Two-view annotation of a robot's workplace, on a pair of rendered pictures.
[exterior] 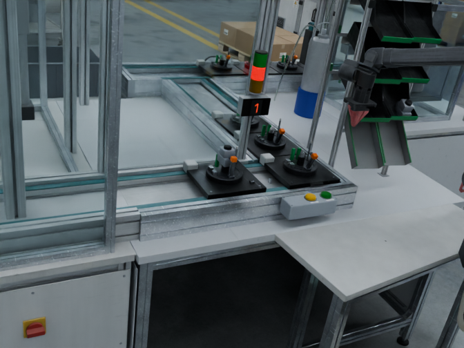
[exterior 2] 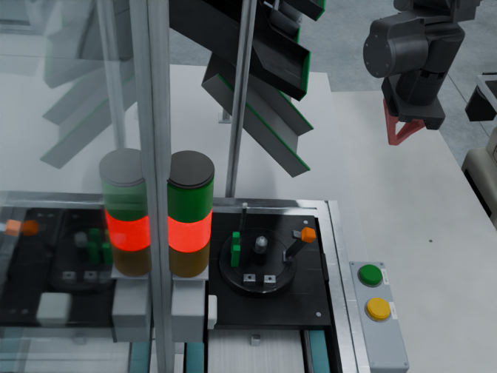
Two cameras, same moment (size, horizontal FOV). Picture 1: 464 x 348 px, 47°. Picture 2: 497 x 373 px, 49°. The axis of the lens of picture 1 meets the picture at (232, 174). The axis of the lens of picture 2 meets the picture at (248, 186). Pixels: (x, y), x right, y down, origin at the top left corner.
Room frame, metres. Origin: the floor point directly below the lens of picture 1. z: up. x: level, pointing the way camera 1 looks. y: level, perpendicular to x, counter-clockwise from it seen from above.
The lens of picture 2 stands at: (1.79, 0.26, 1.79)
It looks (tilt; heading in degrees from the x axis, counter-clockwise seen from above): 48 degrees down; 292
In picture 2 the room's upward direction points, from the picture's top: 8 degrees clockwise
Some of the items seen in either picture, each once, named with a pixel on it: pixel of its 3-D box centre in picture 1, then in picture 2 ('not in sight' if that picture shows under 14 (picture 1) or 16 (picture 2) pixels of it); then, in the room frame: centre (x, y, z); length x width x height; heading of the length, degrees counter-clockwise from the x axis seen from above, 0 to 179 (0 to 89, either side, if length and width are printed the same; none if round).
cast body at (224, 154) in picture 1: (225, 153); not in sight; (1.81, 0.03, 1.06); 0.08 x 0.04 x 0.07; 31
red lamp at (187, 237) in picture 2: (257, 72); (188, 220); (1.97, -0.04, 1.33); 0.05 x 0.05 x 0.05
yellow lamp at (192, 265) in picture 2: (255, 85); (187, 247); (1.97, -0.04, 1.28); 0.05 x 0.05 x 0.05
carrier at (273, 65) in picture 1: (288, 61); not in sight; (3.51, -0.26, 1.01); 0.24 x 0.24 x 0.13; 30
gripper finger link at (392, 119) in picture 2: (359, 114); (401, 115); (1.83, -0.42, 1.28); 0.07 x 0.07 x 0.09; 30
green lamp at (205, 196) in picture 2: (259, 59); (188, 189); (1.97, -0.04, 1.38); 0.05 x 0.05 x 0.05
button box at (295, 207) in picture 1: (308, 205); (373, 318); (1.74, -0.30, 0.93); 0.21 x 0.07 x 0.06; 120
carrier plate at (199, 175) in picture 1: (224, 178); not in sight; (1.80, 0.03, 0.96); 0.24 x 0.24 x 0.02; 30
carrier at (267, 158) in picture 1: (301, 159); (259, 251); (1.96, -0.27, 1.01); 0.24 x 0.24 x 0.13; 30
